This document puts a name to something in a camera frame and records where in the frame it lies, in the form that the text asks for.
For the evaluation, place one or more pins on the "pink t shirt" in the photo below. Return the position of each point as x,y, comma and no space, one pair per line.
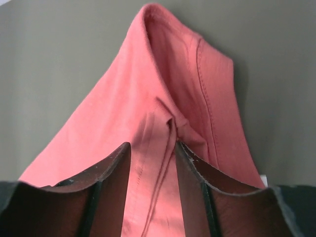
166,84

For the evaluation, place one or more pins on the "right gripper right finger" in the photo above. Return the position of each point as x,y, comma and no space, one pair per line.
217,205

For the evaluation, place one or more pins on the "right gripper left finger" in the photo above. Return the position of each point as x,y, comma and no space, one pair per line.
89,204

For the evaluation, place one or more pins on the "white plastic basket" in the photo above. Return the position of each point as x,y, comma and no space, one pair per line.
264,180

